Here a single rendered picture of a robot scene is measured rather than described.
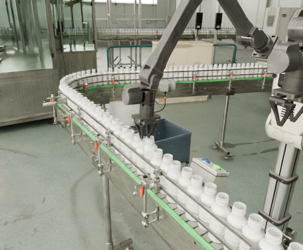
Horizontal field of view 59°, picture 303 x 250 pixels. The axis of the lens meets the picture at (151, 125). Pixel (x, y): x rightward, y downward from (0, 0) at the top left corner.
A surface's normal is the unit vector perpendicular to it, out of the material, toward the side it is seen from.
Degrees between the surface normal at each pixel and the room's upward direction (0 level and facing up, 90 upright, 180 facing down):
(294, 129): 90
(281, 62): 90
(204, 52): 90
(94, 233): 0
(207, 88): 90
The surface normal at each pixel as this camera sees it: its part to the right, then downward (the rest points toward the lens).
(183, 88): 0.26, 0.37
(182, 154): 0.55, 0.33
